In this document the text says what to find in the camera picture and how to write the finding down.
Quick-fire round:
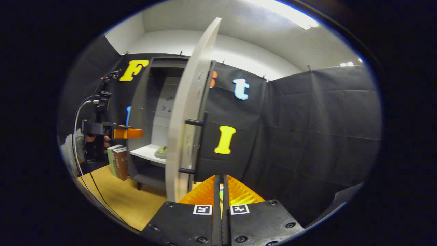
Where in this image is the long ceiling light panel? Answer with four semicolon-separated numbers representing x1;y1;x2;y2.
244;0;320;30

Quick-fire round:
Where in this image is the green book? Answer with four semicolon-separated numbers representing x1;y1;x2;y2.
107;144;123;177

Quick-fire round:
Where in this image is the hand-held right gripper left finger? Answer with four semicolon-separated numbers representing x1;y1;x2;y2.
140;175;222;246

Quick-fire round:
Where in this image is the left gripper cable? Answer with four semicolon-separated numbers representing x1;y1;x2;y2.
73;97;127;223

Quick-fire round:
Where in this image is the black backdrop cloth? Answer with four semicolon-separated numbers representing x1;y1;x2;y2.
58;34;382;228

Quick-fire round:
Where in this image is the dark grey cabinet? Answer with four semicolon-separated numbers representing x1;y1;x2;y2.
127;56;192;190

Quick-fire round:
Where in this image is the beige cabinet door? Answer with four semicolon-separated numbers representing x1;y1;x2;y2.
165;17;222;203

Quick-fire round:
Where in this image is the thick brown book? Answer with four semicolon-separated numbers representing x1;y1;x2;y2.
114;148;130;181

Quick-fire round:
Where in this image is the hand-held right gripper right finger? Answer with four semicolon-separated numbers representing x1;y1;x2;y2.
223;174;306;246

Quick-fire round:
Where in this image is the black cabinet door handle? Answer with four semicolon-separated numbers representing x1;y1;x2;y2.
178;112;209;175

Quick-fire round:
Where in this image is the thin brown book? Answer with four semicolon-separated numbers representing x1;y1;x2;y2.
111;146;126;179

